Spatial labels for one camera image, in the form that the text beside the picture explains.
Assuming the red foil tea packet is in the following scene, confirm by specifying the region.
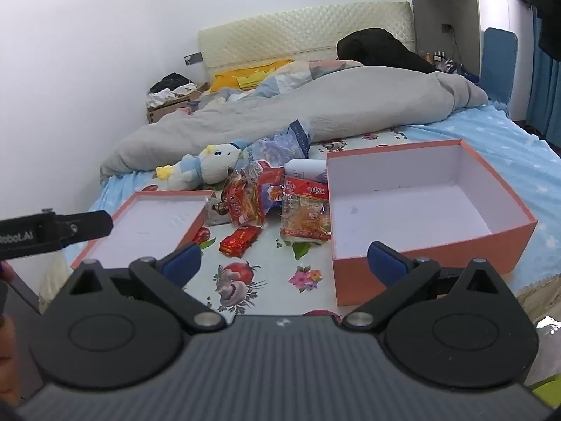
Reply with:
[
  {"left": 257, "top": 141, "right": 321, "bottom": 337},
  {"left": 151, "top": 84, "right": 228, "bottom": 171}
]
[{"left": 219, "top": 224, "right": 262, "bottom": 258}]

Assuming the grey black sesame packet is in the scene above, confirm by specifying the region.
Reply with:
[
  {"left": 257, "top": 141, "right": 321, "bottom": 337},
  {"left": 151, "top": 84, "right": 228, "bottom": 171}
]
[{"left": 205, "top": 196, "right": 231, "bottom": 226}]

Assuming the red spicy strips bag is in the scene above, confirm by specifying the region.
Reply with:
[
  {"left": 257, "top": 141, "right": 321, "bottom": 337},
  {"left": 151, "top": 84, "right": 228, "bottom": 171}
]
[{"left": 280, "top": 177, "right": 331, "bottom": 241}]

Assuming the red orange noodle snack bag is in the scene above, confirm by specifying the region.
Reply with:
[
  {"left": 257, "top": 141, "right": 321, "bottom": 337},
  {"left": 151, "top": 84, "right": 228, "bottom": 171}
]
[{"left": 222, "top": 179, "right": 262, "bottom": 225}]

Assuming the clear brown snack bag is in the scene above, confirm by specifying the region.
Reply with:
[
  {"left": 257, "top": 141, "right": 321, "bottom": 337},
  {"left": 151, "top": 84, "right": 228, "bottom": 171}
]
[{"left": 226, "top": 165, "right": 263, "bottom": 187}]

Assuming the blue white snack bag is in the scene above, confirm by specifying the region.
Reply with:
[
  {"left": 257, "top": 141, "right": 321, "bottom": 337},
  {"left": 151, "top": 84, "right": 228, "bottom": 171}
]
[{"left": 258, "top": 181, "right": 283, "bottom": 221}]

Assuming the red sachet packet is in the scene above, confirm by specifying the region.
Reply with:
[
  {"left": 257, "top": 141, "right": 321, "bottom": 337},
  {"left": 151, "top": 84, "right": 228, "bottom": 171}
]
[{"left": 258, "top": 167, "right": 284, "bottom": 185}]

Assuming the person left hand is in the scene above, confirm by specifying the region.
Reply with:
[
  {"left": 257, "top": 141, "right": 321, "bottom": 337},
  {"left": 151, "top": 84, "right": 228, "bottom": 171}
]
[{"left": 0, "top": 259, "right": 22, "bottom": 406}]

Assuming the pink box lid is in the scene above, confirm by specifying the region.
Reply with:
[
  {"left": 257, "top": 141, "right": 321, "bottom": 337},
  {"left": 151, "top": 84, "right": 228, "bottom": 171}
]
[{"left": 70, "top": 190, "right": 212, "bottom": 269}]

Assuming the pink gift box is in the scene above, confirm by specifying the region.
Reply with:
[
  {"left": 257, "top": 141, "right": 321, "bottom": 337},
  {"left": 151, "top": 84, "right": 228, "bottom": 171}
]
[{"left": 326, "top": 140, "right": 537, "bottom": 306}]

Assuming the white blue plush toy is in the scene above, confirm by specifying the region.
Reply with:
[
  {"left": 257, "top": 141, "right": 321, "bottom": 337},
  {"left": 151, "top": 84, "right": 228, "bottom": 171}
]
[{"left": 155, "top": 140, "right": 247, "bottom": 191}]

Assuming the white spray bottle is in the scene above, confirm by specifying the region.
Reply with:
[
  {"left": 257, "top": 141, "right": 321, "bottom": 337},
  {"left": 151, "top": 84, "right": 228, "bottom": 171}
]
[{"left": 284, "top": 159, "right": 328, "bottom": 185}]

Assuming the purple facial tissue pack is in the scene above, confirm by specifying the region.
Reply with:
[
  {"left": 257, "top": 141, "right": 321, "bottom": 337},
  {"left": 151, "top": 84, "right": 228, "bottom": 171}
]
[{"left": 239, "top": 120, "right": 312, "bottom": 167}]

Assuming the cardboard box with clothes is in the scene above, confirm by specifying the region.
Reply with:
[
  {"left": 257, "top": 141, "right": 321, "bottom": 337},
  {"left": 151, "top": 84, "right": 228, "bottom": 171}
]
[{"left": 146, "top": 72, "right": 209, "bottom": 123}]

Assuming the grey duvet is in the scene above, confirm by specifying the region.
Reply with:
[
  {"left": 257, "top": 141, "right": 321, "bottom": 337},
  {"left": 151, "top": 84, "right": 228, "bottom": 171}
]
[{"left": 99, "top": 66, "right": 488, "bottom": 181}]

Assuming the yellow pillow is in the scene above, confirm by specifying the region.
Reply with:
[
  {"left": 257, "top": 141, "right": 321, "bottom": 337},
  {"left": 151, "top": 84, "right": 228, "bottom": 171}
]
[{"left": 210, "top": 58, "right": 293, "bottom": 93}]

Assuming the blue curtain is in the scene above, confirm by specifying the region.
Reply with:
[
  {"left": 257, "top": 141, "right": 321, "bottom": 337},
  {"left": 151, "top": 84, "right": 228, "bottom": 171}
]
[{"left": 526, "top": 9, "right": 560, "bottom": 147}]

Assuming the patchwork pillow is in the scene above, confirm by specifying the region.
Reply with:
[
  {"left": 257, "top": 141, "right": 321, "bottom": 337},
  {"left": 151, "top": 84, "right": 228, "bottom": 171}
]
[{"left": 198, "top": 59, "right": 362, "bottom": 110}]

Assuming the black clothing pile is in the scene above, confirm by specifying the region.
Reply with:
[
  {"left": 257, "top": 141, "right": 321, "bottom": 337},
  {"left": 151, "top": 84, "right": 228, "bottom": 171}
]
[{"left": 337, "top": 28, "right": 437, "bottom": 73}]

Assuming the blue chair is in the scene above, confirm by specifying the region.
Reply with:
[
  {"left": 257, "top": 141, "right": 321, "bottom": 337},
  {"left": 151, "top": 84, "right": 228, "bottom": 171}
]
[{"left": 479, "top": 28, "right": 518, "bottom": 105}]

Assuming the grey wardrobe cabinet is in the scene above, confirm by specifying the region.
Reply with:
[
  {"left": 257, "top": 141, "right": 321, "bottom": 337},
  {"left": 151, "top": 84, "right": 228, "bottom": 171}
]
[{"left": 407, "top": 0, "right": 512, "bottom": 75}]

